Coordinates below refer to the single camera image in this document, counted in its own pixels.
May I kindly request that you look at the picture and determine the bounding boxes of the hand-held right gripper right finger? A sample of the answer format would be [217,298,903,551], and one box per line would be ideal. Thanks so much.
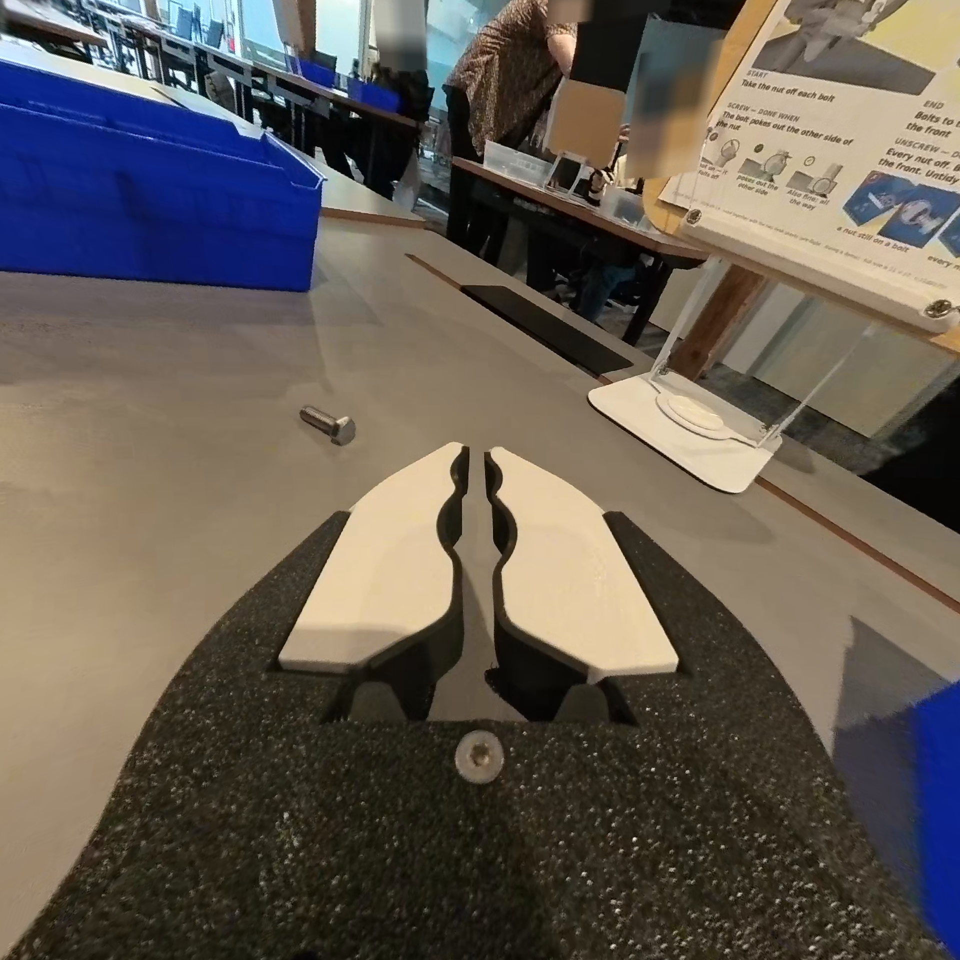
[482,446,681,687]

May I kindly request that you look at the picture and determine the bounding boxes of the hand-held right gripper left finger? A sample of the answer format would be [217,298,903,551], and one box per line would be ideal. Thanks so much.
[277,441,472,674]

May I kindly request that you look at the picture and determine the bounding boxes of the steel hex bolt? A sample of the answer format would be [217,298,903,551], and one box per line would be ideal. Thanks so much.
[299,404,358,448]

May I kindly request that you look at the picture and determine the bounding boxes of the large blue plastic bin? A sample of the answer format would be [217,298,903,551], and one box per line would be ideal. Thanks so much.
[0,58,327,294]
[831,675,960,927]

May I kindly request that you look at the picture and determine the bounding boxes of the white base sign stand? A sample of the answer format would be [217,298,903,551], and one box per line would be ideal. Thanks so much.
[587,255,960,495]

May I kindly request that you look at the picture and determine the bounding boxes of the brown background desk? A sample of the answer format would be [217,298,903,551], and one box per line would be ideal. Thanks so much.
[450,156,712,348]

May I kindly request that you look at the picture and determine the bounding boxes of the clear plastic container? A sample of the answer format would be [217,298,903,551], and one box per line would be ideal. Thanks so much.
[483,138,561,186]

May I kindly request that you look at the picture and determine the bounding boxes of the printed instruction sign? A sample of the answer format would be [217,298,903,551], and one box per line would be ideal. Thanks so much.
[643,0,960,335]

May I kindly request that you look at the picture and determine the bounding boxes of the long background desk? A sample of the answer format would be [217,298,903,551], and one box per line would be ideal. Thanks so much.
[166,33,423,202]

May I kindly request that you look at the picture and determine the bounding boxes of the black cable slot cover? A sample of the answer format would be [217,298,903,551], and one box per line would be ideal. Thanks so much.
[459,283,633,378]

